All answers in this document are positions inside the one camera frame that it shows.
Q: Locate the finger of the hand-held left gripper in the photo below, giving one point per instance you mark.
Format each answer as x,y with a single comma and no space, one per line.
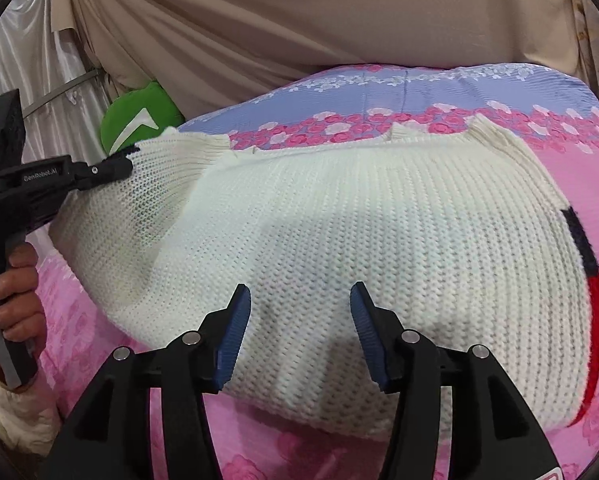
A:
104,170

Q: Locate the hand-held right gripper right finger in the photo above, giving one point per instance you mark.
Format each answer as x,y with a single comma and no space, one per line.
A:
369,340

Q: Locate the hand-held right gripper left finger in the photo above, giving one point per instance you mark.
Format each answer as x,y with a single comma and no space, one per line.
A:
232,340

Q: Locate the white knit sweater red black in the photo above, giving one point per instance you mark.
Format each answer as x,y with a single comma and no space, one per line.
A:
354,230

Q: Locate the person's left forearm cream sleeve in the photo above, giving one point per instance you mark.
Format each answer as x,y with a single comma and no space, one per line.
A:
24,415

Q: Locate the person's left hand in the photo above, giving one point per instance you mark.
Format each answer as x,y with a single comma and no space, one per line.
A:
17,290

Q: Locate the green cushion white mark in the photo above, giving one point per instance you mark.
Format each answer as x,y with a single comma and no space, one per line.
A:
129,110

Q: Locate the silver satin curtain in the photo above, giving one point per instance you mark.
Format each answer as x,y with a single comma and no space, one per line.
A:
34,40

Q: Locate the beige draped cloth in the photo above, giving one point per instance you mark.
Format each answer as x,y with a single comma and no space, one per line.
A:
304,20

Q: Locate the pink floral bed sheet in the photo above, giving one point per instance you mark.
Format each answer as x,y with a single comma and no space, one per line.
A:
554,170

